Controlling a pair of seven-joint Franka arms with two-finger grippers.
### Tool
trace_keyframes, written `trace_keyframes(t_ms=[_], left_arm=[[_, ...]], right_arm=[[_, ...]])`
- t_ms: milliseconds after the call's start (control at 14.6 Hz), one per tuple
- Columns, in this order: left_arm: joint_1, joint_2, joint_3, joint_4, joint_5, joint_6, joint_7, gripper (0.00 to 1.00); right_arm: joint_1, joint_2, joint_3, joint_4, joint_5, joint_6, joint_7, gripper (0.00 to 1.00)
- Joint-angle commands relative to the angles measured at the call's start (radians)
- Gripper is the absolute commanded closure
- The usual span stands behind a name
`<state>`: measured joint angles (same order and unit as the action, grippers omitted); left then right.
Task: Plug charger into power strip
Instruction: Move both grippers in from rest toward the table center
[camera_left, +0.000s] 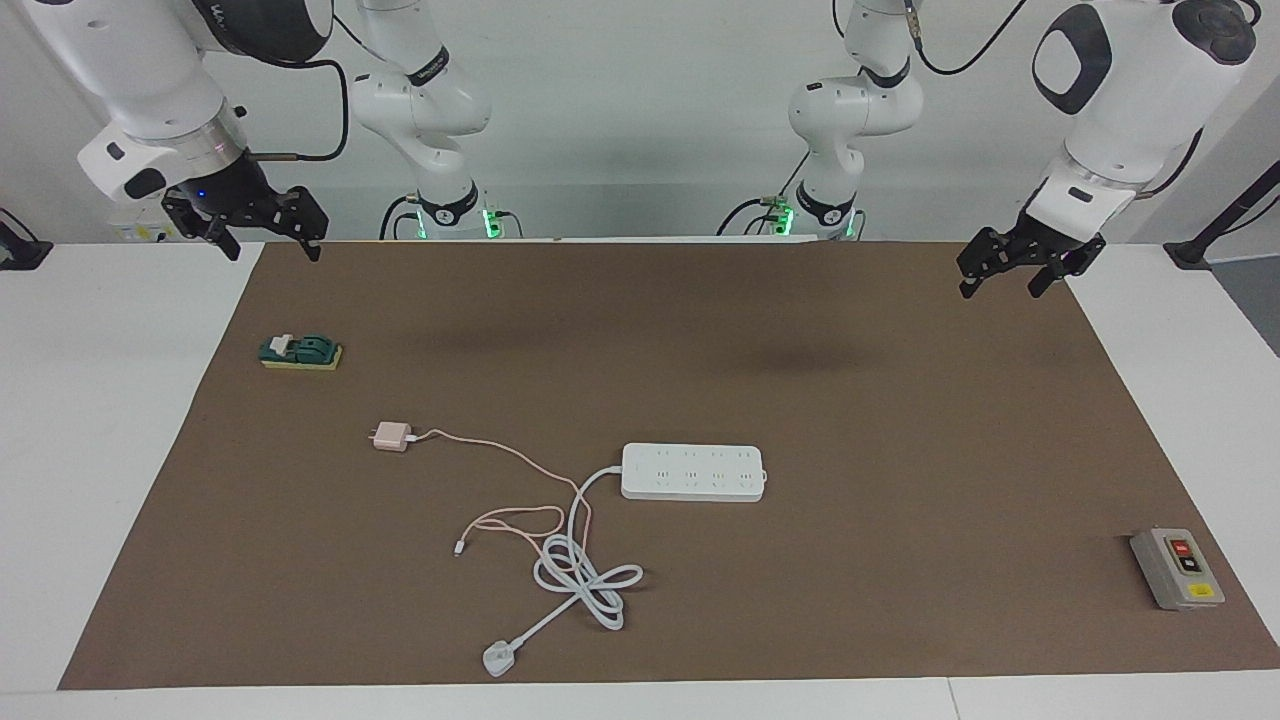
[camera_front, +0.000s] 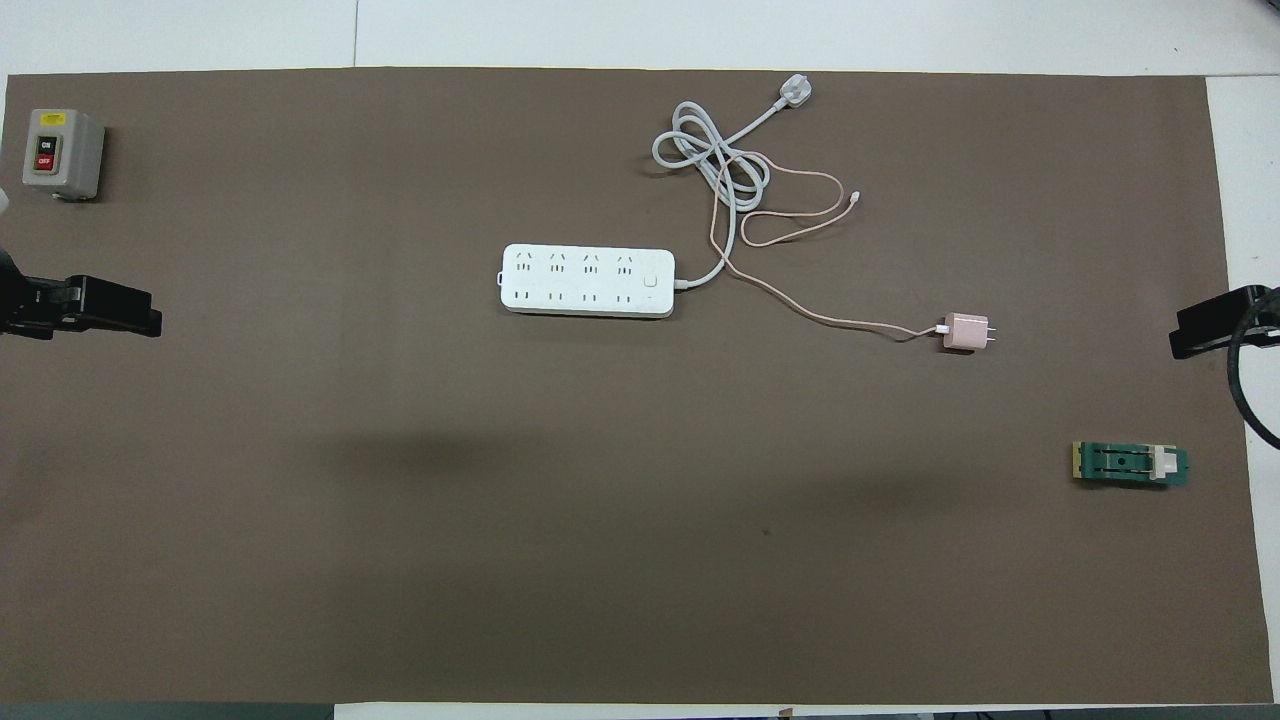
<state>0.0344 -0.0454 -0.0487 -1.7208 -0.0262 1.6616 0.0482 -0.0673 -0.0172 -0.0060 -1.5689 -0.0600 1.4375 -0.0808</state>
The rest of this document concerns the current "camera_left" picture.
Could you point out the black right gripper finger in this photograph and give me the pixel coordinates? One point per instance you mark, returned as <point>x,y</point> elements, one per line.
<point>195,222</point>
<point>300,212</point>

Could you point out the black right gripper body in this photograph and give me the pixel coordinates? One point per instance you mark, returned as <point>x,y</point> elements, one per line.
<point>230,195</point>

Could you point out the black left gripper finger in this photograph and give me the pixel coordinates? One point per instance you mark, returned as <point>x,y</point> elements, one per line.
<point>1075,262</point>
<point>985,255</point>

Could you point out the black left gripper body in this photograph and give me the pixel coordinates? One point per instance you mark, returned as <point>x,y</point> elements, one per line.
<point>1040,245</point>

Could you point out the pink charger adapter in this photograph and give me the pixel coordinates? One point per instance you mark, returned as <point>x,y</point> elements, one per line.
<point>392,438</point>

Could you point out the white power strip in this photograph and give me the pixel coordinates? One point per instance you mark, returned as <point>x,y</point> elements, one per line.
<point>690,475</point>

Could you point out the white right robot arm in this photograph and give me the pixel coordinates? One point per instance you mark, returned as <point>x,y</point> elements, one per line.
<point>150,90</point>

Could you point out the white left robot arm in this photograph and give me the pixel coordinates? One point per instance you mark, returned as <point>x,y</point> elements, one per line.
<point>1120,110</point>

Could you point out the white box with yellow label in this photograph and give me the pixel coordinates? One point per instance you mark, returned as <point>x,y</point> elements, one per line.
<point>140,232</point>

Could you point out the black desk clamp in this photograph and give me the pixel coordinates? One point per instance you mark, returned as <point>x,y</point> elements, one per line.
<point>20,252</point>

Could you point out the brown table mat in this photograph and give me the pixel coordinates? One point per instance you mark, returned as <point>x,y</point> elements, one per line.
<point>700,610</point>

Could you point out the green knife switch yellow base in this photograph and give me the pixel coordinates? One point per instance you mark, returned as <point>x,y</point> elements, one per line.
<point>305,350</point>

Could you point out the grey on-off switch box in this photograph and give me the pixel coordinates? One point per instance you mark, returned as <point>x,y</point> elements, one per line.
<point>1175,572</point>

